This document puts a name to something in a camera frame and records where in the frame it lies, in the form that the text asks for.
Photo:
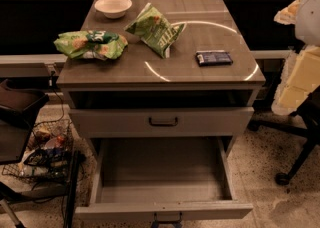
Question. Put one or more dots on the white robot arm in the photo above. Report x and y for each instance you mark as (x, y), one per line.
(301, 72)

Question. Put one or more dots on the middle grey drawer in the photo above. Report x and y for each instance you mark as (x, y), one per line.
(162, 122)

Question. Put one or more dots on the grey drawer cabinet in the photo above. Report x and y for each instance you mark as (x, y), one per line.
(141, 79)

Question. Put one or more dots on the open bottom grey drawer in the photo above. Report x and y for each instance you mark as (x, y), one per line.
(137, 178)

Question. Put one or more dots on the dark blue snack packet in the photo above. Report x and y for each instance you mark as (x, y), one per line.
(213, 58)

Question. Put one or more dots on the green chip bag centre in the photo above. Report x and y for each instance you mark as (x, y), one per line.
(153, 28)

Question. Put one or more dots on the green chip bag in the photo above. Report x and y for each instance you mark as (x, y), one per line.
(153, 28)
(91, 44)

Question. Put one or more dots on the green chip bag left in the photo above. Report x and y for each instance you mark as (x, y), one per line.
(91, 44)

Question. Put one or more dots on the white ceramic bowl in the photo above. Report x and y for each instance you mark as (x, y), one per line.
(113, 9)

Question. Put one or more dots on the black chair left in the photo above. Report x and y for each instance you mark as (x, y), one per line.
(19, 109)

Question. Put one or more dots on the black office chair right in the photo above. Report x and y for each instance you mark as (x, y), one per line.
(309, 111)

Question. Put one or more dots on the wire basket with items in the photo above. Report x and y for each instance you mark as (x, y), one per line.
(48, 153)

